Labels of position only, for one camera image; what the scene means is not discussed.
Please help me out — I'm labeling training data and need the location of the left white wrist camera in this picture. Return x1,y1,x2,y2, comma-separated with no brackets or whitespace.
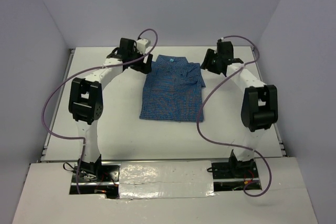
135,38,151,55

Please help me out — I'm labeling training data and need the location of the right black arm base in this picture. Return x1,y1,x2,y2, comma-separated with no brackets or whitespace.
207,150,261,192

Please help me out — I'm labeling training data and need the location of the silver tape sheet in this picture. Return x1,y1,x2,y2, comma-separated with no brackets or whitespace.
118,161,215,199

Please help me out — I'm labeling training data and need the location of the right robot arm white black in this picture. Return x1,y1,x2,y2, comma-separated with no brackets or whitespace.
201,38,278,177

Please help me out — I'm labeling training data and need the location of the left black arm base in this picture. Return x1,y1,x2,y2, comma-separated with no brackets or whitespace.
69,163,120,199

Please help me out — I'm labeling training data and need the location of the blue checked long sleeve shirt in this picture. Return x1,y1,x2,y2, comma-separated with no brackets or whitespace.
139,55,206,122

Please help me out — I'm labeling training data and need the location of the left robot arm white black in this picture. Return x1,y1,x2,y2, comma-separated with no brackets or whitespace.
68,38,153,181

